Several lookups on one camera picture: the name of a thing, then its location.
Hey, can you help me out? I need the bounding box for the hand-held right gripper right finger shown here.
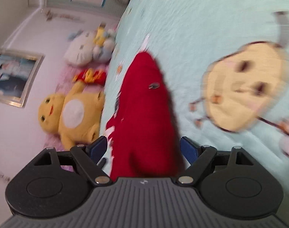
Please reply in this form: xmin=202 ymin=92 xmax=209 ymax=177
xmin=175 ymin=136 xmax=254 ymax=187

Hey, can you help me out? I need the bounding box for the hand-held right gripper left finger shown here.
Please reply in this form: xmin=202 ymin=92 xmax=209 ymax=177
xmin=34 ymin=135 xmax=112 ymax=187

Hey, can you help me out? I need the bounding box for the red white-striped knit sweater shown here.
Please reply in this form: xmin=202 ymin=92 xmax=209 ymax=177
xmin=105 ymin=52 xmax=186 ymax=182

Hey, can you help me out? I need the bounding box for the yellow duck plush toy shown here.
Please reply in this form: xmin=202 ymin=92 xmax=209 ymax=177
xmin=38 ymin=81 xmax=105 ymax=151

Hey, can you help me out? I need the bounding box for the red plush cushion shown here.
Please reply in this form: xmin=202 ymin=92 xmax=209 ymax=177
xmin=74 ymin=68 xmax=107 ymax=85

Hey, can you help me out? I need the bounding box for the mint quilted bee-print bedspread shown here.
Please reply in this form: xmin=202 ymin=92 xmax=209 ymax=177
xmin=97 ymin=0 xmax=289 ymax=219

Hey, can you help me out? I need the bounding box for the white cat plush toy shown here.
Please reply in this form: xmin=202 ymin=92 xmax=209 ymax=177
xmin=65 ymin=27 xmax=116 ymax=67

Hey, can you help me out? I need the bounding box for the framed wedding photo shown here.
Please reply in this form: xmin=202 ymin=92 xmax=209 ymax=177
xmin=0 ymin=49 xmax=45 ymax=108

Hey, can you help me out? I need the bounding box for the hanging wall ornament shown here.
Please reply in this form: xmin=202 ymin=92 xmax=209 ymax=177
xmin=43 ymin=9 xmax=82 ymax=22

